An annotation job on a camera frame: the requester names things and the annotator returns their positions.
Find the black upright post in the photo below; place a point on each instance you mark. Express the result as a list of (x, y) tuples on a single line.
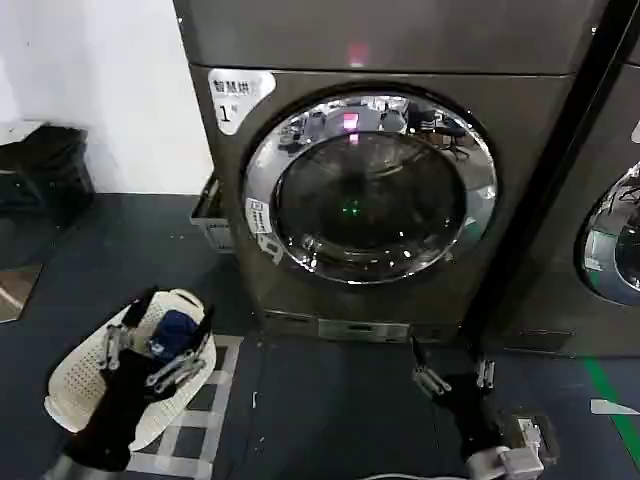
[(540, 170)]

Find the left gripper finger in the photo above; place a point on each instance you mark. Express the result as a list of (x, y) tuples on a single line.
[(180, 367), (116, 345)]

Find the grey dryer without sticker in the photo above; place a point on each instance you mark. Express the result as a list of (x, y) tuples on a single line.
[(560, 260)]

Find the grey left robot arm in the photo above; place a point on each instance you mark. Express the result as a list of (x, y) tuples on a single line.
[(75, 467)]

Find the brown floor board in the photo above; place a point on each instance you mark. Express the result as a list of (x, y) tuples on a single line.
[(15, 292)]

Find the round glass dryer door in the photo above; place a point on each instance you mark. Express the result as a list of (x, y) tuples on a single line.
[(370, 200), (612, 240)]

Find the white perforated laundry basket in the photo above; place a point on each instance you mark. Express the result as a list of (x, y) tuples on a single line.
[(80, 370)]

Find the grey dryer with number sticker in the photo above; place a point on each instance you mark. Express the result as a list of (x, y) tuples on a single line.
[(310, 45)]

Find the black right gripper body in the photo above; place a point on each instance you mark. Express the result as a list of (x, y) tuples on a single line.
[(470, 415)]

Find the blue garment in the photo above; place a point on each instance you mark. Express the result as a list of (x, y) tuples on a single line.
[(172, 327)]

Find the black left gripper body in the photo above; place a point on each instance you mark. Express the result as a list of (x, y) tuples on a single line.
[(112, 405)]

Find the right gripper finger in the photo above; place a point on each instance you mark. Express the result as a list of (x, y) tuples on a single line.
[(486, 372), (430, 377)]

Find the grey checkered floor mat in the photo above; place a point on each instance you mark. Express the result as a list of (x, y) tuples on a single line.
[(210, 400)]

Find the black bag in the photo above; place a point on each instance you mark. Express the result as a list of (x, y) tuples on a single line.
[(50, 170)]

